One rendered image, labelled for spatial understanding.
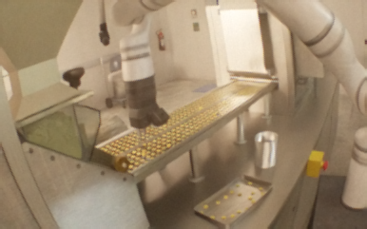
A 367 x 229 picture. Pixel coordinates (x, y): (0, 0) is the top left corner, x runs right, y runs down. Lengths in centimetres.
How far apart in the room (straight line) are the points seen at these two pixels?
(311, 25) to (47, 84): 47
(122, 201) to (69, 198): 14
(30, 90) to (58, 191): 19
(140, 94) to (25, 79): 30
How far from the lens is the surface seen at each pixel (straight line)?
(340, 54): 45
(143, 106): 62
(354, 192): 65
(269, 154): 80
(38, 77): 48
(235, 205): 68
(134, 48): 59
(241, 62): 118
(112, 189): 53
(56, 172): 46
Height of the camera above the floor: 124
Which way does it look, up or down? 19 degrees down
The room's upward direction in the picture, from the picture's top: 8 degrees counter-clockwise
